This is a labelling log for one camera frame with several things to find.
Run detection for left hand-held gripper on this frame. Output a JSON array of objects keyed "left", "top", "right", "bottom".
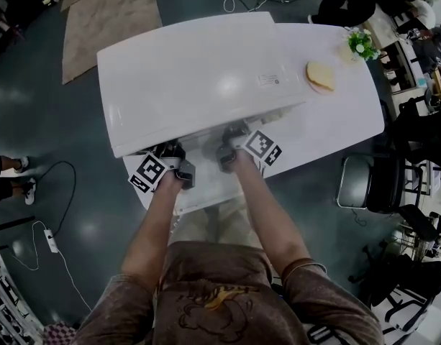
[{"left": 127, "top": 139, "right": 198, "bottom": 195}]

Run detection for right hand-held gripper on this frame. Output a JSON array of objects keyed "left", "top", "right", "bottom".
[{"left": 215, "top": 129, "right": 283, "bottom": 174}]

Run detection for white oven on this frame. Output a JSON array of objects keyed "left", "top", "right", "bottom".
[{"left": 96, "top": 11, "right": 308, "bottom": 160}]

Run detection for person's right forearm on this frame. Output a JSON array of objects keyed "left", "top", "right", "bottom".
[{"left": 227, "top": 149, "right": 317, "bottom": 276}]

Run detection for person's left forearm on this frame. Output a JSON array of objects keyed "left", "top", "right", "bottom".
[{"left": 119, "top": 172, "right": 187, "bottom": 296}]

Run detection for white curved table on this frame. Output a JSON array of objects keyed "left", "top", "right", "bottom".
[{"left": 122, "top": 22, "right": 387, "bottom": 218}]

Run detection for person's beige trousers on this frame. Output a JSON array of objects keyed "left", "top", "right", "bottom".
[{"left": 171, "top": 196, "right": 266, "bottom": 248}]

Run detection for bread slice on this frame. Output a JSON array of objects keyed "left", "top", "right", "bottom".
[{"left": 305, "top": 60, "right": 337, "bottom": 92}]

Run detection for black chair with sled base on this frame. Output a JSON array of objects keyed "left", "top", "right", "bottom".
[{"left": 336, "top": 152, "right": 435, "bottom": 216}]

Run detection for white power strip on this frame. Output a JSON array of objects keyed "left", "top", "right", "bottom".
[{"left": 42, "top": 228, "right": 60, "bottom": 254}]

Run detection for potted flower plant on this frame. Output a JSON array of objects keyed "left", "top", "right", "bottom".
[{"left": 337, "top": 27, "right": 382, "bottom": 65}]

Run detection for person's brown printed t-shirt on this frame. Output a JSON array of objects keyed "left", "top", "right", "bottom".
[{"left": 69, "top": 241, "right": 386, "bottom": 345}]

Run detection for black office chair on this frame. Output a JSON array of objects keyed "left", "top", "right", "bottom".
[
  {"left": 387, "top": 97, "right": 441, "bottom": 167},
  {"left": 348, "top": 241, "right": 441, "bottom": 336}
]

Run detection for white storage shelf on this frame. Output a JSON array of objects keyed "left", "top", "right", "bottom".
[{"left": 0, "top": 253, "right": 45, "bottom": 345}]

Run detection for black floor cable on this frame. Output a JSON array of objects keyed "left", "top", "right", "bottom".
[{"left": 47, "top": 160, "right": 78, "bottom": 237}]

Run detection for white floor cable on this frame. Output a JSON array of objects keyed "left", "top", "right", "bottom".
[{"left": 10, "top": 220, "right": 94, "bottom": 313}]

